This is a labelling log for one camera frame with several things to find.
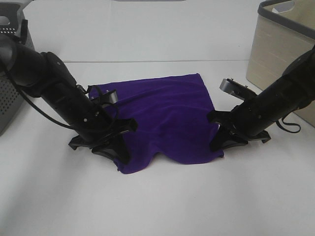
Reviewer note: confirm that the purple towel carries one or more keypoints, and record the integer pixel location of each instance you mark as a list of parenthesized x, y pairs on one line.
[(171, 114)]

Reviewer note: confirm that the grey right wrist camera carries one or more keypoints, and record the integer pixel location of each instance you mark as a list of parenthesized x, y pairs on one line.
[(237, 90)]

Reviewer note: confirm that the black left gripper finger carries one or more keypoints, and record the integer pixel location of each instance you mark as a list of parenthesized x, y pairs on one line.
[(78, 142), (114, 149)]

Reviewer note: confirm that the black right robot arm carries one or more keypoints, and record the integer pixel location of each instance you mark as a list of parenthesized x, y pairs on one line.
[(294, 90)]

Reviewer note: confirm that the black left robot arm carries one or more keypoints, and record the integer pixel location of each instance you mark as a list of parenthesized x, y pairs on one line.
[(46, 84)]

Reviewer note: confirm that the beige bin with grey rim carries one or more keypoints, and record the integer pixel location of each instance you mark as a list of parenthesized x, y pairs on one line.
[(285, 30)]

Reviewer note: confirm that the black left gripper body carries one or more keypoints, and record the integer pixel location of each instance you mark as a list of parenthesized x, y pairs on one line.
[(90, 121)]

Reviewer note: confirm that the grey perforated plastic basket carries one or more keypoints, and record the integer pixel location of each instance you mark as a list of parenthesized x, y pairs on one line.
[(12, 23)]

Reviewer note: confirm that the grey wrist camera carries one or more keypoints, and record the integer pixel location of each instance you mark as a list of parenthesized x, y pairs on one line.
[(99, 97), (237, 90)]

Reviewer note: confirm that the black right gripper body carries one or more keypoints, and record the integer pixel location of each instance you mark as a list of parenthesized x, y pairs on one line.
[(255, 115)]

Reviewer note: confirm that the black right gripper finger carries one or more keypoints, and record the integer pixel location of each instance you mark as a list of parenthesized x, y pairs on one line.
[(262, 136), (226, 137)]

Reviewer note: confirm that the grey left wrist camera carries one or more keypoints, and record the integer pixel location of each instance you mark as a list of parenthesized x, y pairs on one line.
[(99, 97)]

